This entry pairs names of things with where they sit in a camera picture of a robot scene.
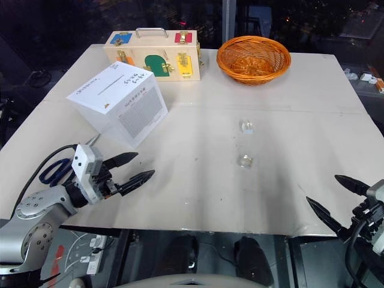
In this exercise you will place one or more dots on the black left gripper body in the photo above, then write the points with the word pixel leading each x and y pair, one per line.
pixel 103 183

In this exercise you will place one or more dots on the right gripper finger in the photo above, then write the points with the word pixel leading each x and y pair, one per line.
pixel 352 184
pixel 325 214

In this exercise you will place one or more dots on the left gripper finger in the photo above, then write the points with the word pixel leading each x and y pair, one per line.
pixel 124 158
pixel 136 180

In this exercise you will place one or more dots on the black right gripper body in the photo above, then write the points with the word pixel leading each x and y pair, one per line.
pixel 369 219

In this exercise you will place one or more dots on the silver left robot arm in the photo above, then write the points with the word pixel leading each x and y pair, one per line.
pixel 36 207

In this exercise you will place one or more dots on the white cardboard box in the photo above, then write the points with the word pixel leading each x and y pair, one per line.
pixel 120 99

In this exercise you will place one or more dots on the white power strip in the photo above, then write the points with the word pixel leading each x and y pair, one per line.
pixel 96 255

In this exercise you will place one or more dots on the small clear object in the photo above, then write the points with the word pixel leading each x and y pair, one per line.
pixel 246 126
pixel 246 161

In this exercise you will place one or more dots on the small white box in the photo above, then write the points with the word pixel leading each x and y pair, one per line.
pixel 368 77

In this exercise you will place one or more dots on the grey robot torso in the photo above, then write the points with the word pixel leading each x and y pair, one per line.
pixel 180 281

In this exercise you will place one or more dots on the wooden latch box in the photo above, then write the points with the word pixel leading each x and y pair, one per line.
pixel 144 48

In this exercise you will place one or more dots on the orange wicker basket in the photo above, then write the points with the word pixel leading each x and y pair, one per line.
pixel 255 64

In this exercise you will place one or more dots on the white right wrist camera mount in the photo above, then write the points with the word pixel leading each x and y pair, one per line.
pixel 376 192

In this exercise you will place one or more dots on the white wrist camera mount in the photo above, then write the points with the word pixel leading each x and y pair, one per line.
pixel 376 192
pixel 82 162

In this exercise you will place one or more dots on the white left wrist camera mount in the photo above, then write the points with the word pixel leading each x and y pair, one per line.
pixel 82 162

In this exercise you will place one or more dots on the grey vertical post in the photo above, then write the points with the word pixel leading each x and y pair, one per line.
pixel 229 21

